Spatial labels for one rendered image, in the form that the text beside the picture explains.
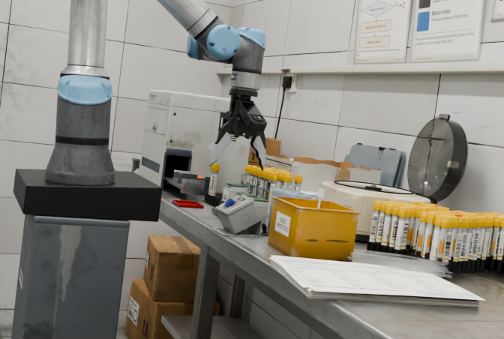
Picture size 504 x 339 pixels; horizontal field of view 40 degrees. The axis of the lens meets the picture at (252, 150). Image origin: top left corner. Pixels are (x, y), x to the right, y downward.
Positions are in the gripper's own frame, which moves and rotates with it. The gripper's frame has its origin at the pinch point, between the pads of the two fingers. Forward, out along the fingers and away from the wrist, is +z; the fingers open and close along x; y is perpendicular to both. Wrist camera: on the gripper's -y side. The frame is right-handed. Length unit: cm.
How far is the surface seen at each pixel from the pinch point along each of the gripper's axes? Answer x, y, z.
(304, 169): -24.3, 7.6, -1.0
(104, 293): 34.2, -12.9, 27.9
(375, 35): -57, 28, -44
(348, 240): -3.1, -46.0, 7.7
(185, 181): 4.8, 21.7, 6.7
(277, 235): 7.4, -36.3, 9.1
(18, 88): 30, 172, -12
